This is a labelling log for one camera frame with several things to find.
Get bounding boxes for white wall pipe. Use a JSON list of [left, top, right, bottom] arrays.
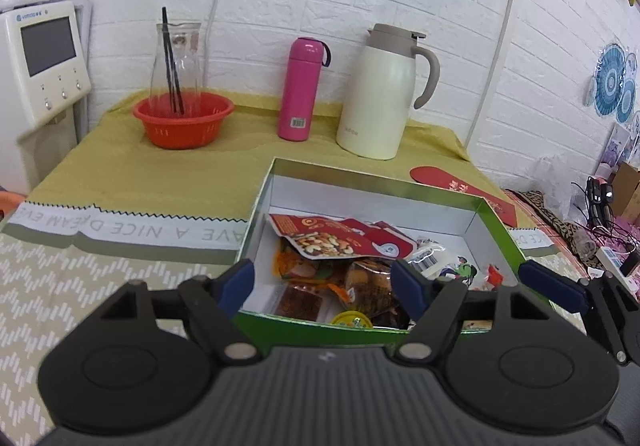
[[465, 0, 525, 147]]

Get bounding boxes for red envelope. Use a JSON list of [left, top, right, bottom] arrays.
[[409, 166, 522, 227]]

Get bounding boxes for orange plastic tub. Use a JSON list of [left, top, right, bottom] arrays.
[[0, 191, 23, 221]]

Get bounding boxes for white dispenser with screen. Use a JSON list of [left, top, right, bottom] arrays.
[[0, 0, 93, 191]]

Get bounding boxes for leopard print cloth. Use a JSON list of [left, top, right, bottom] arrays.
[[515, 191, 606, 271]]

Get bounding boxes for glass carafe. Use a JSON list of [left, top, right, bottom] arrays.
[[149, 22, 202, 113]]

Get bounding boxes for beige chevron table cloth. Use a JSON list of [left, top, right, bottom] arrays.
[[0, 203, 557, 446]]

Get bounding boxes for black cables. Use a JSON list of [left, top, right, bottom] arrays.
[[572, 176, 640, 249]]

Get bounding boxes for cream thermal jug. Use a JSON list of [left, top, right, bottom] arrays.
[[336, 24, 441, 161]]

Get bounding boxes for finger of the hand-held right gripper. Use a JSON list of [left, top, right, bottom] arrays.
[[517, 260, 640, 369]]

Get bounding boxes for white power strip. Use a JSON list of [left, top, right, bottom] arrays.
[[597, 246, 640, 287]]

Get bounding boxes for black straw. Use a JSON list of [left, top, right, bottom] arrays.
[[161, 7, 186, 115], [169, 40, 180, 115]]

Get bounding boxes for cartoon print snack packet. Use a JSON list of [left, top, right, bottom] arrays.
[[440, 253, 481, 291]]

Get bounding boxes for red nut packet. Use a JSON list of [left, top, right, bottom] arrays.
[[268, 213, 373, 259]]

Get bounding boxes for dark red snack packet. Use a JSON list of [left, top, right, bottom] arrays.
[[272, 286, 323, 321]]

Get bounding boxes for olive green tablecloth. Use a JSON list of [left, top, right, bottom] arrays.
[[25, 90, 501, 227]]

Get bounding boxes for red white snack packet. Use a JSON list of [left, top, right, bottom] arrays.
[[357, 221, 418, 259]]

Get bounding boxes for clear plastic bag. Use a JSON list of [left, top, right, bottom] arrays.
[[532, 156, 576, 221]]

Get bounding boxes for green cardboard box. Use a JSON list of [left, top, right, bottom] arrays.
[[235, 157, 553, 334]]

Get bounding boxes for blue round wall ornament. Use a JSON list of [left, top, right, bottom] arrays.
[[582, 43, 640, 124]]

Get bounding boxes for brown snack packet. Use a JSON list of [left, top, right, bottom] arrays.
[[345, 261, 412, 327]]

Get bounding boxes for red plastic basket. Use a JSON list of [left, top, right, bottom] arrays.
[[133, 93, 236, 150]]

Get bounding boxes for white wall cable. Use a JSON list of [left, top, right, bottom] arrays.
[[199, 0, 232, 91]]

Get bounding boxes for orange snack packet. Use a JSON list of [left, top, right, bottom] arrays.
[[272, 246, 351, 301]]

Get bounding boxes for yellow round snack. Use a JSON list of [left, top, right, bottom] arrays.
[[334, 310, 373, 329]]

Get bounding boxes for pink thermos bottle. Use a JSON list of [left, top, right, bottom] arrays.
[[277, 38, 332, 143]]

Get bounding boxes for purple wall picture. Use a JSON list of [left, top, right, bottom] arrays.
[[600, 123, 635, 177]]

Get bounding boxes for cardboard carton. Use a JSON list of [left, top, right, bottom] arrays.
[[611, 162, 640, 219]]

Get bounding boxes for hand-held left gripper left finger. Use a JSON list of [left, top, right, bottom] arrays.
[[102, 258, 263, 366]]

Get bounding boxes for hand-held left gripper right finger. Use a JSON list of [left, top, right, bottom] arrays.
[[390, 260, 556, 363]]

